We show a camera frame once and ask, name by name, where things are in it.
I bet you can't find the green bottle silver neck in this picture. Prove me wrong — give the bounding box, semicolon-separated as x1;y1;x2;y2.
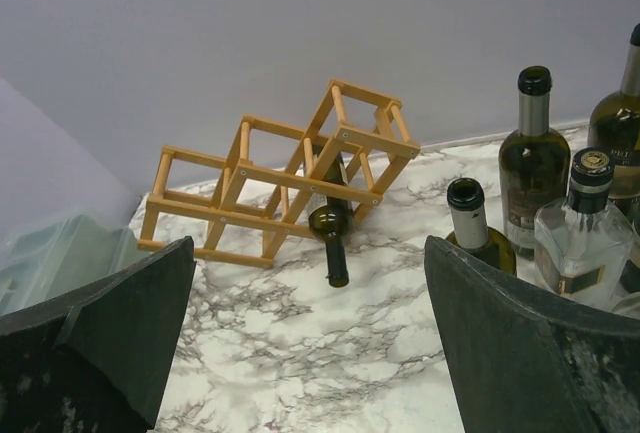
498;65;571;260

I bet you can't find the green bottle in rack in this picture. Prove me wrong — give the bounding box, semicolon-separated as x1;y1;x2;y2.
307;151;357;288

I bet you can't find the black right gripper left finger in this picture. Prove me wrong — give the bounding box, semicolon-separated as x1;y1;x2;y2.
1;236;196;432

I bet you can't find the tall green bottle rear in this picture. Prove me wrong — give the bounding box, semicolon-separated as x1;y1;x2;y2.
587;22;640;219

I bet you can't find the clear square glass bottle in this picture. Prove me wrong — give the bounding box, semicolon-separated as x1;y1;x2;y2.
534;147;633;310

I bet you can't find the translucent plastic storage box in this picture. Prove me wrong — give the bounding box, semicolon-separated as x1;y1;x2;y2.
1;209;146;315

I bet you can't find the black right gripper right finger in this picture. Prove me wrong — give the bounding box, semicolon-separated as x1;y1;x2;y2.
424;236;639;433

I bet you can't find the wooden lattice wine rack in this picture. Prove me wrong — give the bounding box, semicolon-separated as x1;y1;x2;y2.
137;79;420;267

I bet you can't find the clear round glass bottle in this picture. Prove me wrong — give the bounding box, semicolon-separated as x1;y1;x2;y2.
612;217;639;319

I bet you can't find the green wine bottle brown label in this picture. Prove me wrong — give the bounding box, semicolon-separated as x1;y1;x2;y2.
446;177;517;277

